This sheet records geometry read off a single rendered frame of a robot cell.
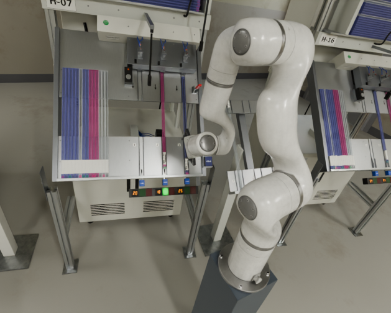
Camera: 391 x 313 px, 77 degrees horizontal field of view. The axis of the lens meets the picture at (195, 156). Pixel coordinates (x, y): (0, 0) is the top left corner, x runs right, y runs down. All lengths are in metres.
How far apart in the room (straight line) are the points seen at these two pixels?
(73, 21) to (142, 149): 0.77
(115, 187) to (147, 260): 0.51
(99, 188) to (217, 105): 1.08
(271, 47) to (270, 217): 0.39
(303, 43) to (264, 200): 0.38
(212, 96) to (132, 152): 0.57
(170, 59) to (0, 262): 1.51
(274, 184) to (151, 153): 0.72
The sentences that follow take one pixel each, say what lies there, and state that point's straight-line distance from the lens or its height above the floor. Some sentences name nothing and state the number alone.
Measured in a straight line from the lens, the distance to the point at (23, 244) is 1.97.
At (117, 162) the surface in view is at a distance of 1.22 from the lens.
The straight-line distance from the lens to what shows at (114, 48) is 1.38.
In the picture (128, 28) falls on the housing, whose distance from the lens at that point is 1.34.
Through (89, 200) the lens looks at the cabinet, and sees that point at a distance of 1.75.
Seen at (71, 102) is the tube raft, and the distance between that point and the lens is 1.28.
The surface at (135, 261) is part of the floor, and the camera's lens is 1.77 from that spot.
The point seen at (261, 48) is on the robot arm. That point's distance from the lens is 0.58.
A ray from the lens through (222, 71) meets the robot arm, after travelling 0.77.
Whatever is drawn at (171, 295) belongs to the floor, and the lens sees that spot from 1.67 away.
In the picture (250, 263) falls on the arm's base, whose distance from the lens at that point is 0.87.
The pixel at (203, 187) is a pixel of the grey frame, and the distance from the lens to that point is 1.34.
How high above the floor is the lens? 1.51
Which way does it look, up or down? 35 degrees down
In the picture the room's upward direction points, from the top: 11 degrees clockwise
